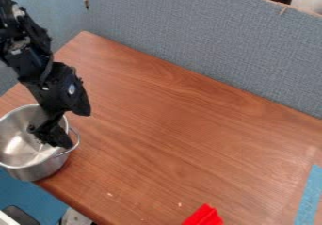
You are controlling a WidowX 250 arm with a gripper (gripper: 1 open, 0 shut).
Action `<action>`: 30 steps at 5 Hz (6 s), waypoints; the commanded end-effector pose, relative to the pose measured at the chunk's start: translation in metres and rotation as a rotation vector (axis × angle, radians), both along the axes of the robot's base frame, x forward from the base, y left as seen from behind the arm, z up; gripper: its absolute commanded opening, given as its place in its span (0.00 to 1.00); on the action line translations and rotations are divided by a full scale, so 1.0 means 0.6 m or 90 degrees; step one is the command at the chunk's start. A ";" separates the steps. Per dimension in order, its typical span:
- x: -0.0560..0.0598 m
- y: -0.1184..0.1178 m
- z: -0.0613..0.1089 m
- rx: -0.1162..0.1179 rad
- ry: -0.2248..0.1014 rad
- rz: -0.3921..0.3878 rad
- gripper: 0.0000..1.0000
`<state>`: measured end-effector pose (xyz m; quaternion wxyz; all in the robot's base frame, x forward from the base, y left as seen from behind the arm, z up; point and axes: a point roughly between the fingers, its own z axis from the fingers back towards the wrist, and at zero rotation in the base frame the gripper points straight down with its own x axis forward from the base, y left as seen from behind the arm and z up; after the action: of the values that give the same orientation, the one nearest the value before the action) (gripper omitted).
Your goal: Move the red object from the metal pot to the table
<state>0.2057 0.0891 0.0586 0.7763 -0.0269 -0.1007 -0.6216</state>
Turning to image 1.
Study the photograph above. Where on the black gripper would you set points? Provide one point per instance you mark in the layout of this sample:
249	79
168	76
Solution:
59	94

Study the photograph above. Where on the silver metal pot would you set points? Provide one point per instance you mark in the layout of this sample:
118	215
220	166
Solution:
27	159

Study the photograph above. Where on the red plastic block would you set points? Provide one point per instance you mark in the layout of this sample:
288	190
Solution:
205	216

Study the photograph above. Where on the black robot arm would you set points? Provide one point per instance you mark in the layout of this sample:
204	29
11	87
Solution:
26	49

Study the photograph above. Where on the black object bottom left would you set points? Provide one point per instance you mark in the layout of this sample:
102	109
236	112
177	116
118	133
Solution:
22	217

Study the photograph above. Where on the white round object below table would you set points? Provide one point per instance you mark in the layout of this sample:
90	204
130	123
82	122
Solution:
74	218

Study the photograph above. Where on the blue tape strip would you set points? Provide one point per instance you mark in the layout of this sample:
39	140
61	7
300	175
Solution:
312	196

